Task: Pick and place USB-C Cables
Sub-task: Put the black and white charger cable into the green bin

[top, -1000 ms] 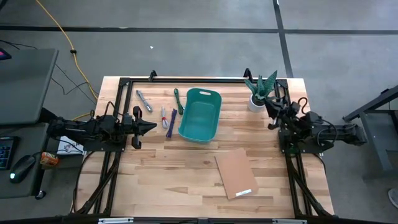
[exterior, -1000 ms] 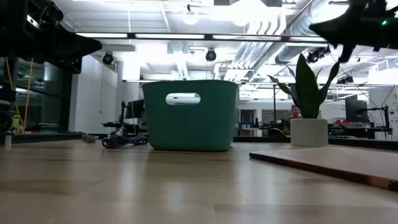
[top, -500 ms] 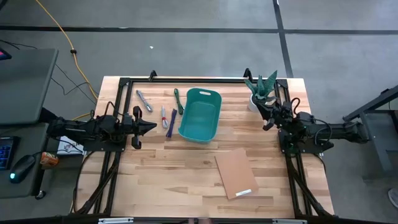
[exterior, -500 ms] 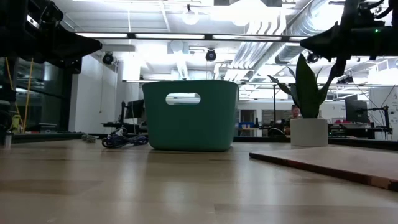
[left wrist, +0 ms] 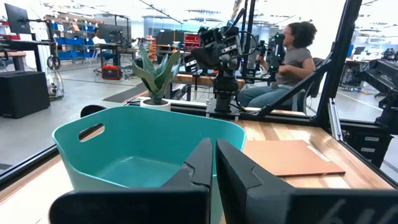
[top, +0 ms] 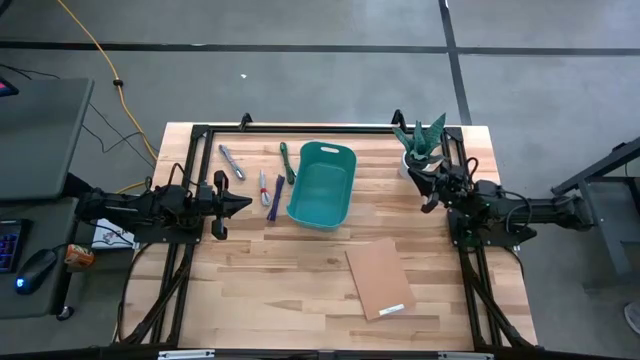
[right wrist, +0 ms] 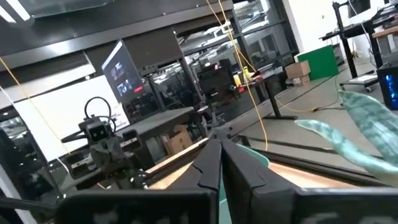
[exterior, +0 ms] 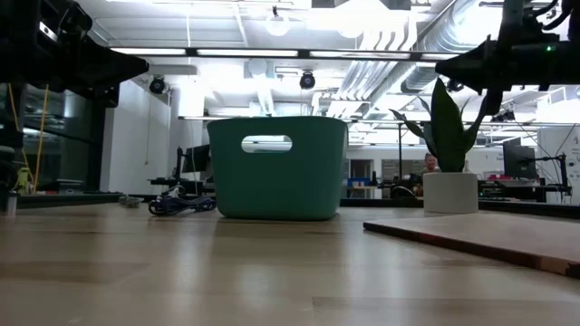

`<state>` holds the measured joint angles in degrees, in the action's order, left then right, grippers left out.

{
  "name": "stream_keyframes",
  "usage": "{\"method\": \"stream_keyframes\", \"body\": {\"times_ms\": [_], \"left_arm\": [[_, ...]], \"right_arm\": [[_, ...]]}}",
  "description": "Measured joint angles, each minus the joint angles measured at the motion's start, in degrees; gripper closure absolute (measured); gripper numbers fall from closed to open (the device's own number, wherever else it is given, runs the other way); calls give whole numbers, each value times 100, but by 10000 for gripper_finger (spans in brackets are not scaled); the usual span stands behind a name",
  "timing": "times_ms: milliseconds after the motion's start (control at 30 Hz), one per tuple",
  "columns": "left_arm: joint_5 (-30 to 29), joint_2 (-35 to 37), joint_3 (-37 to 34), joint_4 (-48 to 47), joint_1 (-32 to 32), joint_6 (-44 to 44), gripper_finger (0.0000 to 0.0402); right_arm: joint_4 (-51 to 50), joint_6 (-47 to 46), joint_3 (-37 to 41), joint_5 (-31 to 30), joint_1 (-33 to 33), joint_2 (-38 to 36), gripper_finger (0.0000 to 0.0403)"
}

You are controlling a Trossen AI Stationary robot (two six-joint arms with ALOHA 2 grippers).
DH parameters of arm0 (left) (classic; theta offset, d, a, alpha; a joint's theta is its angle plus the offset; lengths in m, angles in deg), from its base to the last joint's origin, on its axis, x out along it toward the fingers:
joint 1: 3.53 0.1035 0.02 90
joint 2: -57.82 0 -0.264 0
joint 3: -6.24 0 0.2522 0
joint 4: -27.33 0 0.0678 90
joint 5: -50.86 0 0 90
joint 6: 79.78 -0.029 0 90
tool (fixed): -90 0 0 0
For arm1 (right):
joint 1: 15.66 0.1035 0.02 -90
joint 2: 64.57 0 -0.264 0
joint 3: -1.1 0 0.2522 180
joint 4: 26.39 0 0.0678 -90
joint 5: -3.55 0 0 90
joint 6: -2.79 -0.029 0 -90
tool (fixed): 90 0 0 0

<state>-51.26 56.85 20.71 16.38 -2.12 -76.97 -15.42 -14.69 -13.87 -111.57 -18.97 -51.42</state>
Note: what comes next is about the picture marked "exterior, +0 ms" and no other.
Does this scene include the grey white USB-C cable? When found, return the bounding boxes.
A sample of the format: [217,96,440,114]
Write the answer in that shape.
[118,194,144,209]

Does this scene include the silver ventilation duct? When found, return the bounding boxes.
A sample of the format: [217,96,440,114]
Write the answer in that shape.
[398,0,504,94]

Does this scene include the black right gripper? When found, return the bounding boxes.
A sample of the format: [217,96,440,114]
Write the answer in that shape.
[435,0,580,117]

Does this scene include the black aluminium table frame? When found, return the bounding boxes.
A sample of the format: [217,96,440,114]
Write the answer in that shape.
[0,192,580,221]

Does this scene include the black computer monitor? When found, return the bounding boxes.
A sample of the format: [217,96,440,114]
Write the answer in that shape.
[175,143,212,180]

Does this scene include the black monitor on arm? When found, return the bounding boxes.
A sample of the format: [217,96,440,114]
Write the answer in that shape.
[502,138,570,196]

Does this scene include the overhead black light bar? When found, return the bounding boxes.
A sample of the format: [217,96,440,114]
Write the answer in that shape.
[108,46,461,62]

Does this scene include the white globe ceiling lamp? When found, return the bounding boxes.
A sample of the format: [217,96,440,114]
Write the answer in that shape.
[265,6,291,37]

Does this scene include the green plastic bin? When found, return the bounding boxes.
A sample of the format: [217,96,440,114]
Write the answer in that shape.
[207,115,349,222]

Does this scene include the yellow hanging cord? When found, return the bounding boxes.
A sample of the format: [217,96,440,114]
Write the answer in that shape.
[7,83,50,194]

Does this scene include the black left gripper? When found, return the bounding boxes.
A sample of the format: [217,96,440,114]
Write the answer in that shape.
[0,0,150,109]

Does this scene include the snake plant in white pot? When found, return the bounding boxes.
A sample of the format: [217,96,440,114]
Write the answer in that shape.
[388,77,488,215]

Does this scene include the flat brown board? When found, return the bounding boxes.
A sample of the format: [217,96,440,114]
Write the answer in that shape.
[362,212,580,279]

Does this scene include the person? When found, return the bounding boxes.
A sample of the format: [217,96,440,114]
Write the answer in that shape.
[412,152,441,198]

